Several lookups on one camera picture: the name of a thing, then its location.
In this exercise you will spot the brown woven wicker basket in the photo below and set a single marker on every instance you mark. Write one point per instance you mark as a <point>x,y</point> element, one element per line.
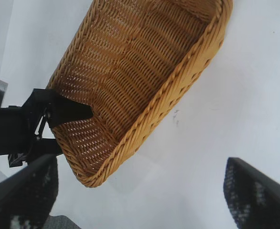
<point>142,71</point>

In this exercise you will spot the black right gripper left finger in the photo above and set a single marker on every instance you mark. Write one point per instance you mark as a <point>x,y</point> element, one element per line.
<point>20,198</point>

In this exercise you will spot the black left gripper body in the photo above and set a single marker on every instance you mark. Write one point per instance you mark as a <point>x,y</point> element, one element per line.
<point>13,131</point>

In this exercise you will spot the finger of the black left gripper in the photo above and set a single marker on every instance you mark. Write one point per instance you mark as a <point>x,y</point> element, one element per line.
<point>68,112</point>
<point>50,148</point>

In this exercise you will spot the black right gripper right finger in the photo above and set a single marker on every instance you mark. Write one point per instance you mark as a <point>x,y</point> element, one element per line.
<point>264,202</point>

